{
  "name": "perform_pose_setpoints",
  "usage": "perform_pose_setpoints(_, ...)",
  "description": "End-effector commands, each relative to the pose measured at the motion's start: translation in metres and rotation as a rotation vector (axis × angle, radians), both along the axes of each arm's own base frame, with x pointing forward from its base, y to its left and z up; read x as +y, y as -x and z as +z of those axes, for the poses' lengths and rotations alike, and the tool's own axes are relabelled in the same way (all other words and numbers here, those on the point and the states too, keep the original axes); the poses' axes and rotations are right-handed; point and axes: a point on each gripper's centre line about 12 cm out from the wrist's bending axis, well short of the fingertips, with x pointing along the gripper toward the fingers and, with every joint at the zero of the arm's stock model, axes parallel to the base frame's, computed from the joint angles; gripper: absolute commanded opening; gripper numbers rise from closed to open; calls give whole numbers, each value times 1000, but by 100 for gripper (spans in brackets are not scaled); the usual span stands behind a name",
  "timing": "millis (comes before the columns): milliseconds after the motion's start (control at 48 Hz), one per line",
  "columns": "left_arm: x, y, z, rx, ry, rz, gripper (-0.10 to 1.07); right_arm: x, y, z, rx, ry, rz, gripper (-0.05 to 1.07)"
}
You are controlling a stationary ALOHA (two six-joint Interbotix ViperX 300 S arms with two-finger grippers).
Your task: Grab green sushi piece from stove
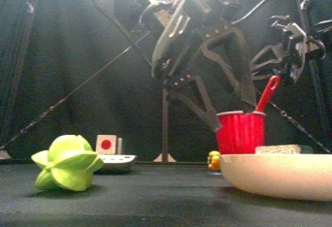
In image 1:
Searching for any white toy stove red knob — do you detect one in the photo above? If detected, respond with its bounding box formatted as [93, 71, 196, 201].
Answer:
[95, 134, 137, 175]

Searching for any yellow toy bell pepper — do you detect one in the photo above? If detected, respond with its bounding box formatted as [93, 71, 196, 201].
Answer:
[206, 149, 223, 173]

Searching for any white bowl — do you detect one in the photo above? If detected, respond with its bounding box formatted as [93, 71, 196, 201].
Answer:
[219, 152, 332, 203]

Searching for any black cloth backdrop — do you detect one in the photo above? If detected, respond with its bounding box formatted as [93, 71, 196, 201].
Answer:
[0, 0, 332, 166]

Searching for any green toy star fruit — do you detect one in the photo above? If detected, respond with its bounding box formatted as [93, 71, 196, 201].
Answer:
[29, 134, 104, 193]

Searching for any vertical metal frame pole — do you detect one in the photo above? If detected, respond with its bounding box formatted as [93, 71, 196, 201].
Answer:
[151, 0, 178, 164]

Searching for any red toy pot with handle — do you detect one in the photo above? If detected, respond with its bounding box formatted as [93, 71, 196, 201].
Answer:
[215, 75, 281, 156]

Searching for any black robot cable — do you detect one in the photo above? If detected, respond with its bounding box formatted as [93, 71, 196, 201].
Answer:
[230, 0, 287, 25]

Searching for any diagonal frame brace strap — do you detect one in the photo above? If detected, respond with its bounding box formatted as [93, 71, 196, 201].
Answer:
[254, 88, 332, 155]
[0, 31, 151, 151]

